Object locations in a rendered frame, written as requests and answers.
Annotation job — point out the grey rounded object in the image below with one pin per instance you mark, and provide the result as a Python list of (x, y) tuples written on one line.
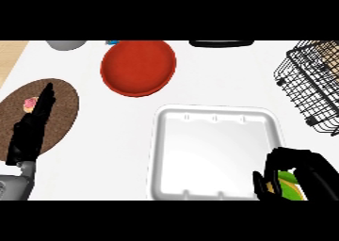
[(65, 44)]

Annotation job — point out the small blue object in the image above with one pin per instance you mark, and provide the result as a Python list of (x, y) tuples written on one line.
[(112, 42)]

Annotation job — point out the white plastic tray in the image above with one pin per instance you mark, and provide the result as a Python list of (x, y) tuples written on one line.
[(214, 155)]

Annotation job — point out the pink frosted cupcake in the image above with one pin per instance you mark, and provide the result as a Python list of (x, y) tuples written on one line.
[(29, 104)]

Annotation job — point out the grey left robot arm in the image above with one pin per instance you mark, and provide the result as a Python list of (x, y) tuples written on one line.
[(12, 185)]

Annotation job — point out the yellow green lemon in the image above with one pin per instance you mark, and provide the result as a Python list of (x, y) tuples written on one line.
[(290, 186)]

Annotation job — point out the brown round placemat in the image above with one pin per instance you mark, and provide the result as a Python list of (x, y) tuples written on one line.
[(43, 116)]

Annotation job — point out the red round plate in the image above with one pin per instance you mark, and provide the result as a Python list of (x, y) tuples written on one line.
[(137, 67)]

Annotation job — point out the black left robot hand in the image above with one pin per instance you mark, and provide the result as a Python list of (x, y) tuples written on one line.
[(29, 133)]

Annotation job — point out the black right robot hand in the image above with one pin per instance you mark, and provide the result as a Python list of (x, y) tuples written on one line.
[(311, 171)]

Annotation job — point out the black flat object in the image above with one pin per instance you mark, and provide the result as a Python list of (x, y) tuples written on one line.
[(221, 43)]

